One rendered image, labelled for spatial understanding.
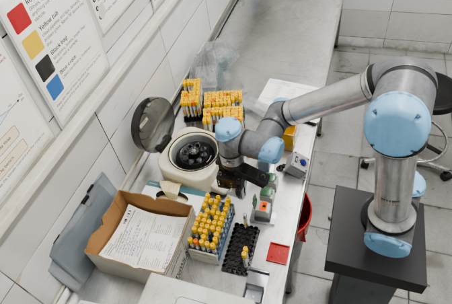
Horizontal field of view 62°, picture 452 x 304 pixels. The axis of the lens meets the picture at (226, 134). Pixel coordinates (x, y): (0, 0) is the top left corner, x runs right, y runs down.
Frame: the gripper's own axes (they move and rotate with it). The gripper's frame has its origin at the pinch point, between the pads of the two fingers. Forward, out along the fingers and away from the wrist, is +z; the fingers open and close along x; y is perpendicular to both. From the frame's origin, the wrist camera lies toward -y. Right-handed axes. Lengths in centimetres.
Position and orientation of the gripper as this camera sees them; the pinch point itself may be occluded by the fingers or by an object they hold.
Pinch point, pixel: (243, 196)
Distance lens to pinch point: 131.6
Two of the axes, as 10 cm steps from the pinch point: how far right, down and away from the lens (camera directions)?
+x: -2.8, 7.2, -6.3
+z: 1.1, 6.8, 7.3
